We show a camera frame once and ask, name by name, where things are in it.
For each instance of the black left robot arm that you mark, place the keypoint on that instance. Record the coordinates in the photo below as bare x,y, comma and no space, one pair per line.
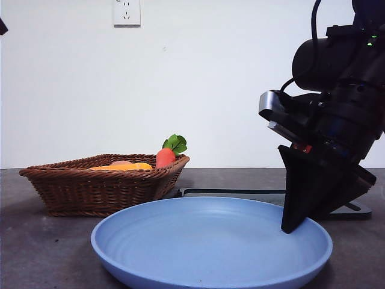
2,27

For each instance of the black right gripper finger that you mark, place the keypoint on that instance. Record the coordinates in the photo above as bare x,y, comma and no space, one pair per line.
352,189
300,192

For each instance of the white wall socket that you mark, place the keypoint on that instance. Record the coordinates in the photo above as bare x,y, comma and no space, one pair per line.
127,13

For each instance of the black flat tray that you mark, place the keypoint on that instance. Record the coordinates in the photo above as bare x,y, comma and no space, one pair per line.
240,191

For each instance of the yellow corn cob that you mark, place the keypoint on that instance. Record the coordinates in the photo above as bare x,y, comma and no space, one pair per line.
126,167

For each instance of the pale grey camera box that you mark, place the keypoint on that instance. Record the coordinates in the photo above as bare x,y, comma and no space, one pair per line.
267,102

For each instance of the blue round plate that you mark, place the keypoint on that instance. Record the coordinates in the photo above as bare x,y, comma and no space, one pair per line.
195,241

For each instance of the brown woven wicker basket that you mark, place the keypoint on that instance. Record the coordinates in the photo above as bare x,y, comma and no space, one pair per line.
96,192

